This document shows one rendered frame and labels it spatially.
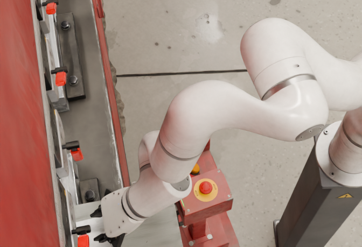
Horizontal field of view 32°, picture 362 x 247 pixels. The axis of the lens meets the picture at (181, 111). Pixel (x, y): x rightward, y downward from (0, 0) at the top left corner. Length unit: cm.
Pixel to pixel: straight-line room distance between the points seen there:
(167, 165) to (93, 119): 74
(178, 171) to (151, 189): 17
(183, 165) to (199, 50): 185
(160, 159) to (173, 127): 13
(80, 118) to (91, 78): 14
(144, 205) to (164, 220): 26
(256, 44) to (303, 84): 11
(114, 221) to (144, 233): 17
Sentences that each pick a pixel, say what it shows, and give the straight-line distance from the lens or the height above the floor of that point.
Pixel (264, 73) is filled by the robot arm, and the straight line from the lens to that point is 108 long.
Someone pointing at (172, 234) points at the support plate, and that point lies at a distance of 166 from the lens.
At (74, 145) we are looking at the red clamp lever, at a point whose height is 125.
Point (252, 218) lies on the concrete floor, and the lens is 272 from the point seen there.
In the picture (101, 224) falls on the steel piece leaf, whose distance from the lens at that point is 168.
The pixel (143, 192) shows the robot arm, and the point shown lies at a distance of 141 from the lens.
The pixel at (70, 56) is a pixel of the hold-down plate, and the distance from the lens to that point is 200.
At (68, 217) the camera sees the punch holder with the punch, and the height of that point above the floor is 126.
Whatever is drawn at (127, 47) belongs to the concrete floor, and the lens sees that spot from 305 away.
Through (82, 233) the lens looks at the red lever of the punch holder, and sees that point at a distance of 140.
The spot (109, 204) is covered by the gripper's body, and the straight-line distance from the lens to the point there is 154.
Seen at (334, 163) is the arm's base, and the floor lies 102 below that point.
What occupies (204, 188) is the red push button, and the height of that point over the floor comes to 81.
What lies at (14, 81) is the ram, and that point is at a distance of 112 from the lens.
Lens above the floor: 261
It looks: 65 degrees down
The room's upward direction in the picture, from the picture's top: 3 degrees counter-clockwise
